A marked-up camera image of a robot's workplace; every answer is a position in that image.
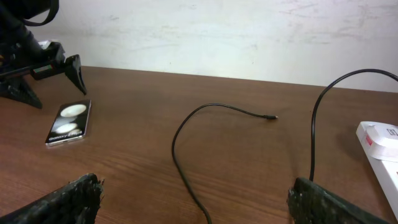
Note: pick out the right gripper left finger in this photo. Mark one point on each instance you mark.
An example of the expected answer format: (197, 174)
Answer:
(77, 202)

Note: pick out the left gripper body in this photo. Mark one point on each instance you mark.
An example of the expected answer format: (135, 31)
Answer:
(18, 65)

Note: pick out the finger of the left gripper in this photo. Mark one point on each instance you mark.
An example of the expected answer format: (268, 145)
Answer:
(73, 72)
(18, 89)

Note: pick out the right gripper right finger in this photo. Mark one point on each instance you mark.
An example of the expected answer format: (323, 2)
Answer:
(309, 203)

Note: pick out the black Samsung Galaxy phone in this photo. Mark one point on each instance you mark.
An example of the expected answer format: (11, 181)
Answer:
(70, 123)

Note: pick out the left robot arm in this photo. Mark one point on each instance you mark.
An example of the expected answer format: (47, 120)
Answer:
(22, 54)

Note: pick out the white USB charger adapter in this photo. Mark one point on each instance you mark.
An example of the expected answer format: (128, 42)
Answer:
(379, 140)

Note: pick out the white power strip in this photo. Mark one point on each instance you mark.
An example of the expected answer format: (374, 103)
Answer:
(385, 171)

